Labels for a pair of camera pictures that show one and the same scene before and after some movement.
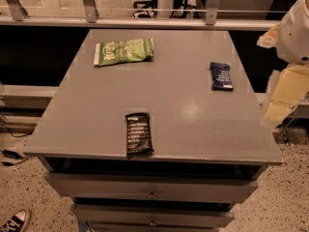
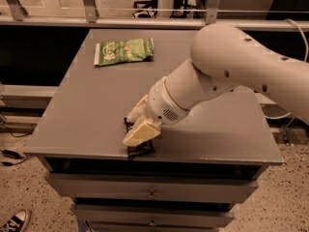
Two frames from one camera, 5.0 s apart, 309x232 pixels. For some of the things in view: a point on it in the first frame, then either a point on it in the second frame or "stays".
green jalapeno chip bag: x=124 y=50 stays
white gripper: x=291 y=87 → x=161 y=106
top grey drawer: x=154 y=188 stays
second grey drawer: x=154 y=216 stays
